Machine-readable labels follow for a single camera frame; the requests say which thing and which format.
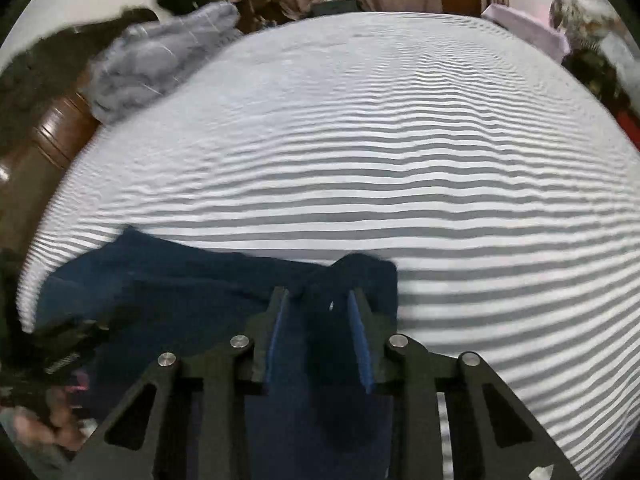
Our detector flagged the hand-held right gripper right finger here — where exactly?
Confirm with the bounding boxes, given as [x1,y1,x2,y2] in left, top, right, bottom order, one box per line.
[347,287,568,480]

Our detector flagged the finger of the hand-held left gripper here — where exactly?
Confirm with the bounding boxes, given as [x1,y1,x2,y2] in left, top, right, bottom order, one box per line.
[22,317,110,347]

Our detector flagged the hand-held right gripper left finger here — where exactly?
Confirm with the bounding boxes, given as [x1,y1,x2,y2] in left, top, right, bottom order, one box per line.
[64,287,292,480]

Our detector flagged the dark blue denim pants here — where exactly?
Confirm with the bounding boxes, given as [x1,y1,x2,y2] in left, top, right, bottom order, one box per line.
[32,225,401,480]

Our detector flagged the person's left hand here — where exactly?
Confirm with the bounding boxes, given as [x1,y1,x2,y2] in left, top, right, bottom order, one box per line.
[12,387,87,453]

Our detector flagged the striped bed sheet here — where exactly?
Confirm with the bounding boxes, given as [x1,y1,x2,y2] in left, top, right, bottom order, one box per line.
[17,10,640,480]

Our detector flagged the carved wooden headboard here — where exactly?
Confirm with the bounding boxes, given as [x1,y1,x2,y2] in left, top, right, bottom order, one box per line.
[0,7,162,266]

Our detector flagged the grey folded quilt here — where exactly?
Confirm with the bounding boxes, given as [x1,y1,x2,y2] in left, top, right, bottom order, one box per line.
[81,1,242,127]

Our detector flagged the grey bedside box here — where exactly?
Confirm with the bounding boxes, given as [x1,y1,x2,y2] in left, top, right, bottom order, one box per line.
[309,0,359,17]

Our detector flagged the pile of pillows and cloths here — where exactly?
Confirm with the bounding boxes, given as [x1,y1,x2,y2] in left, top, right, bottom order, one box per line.
[561,46,640,152]

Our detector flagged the purple cloth covered stand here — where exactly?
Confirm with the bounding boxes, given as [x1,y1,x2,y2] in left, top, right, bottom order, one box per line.
[480,2,571,64]

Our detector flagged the white dotted cloth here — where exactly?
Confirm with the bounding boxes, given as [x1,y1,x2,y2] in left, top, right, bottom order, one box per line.
[596,29,640,93]

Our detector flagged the floral pillow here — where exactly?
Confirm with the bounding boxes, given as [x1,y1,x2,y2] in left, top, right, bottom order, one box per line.
[549,0,627,47]

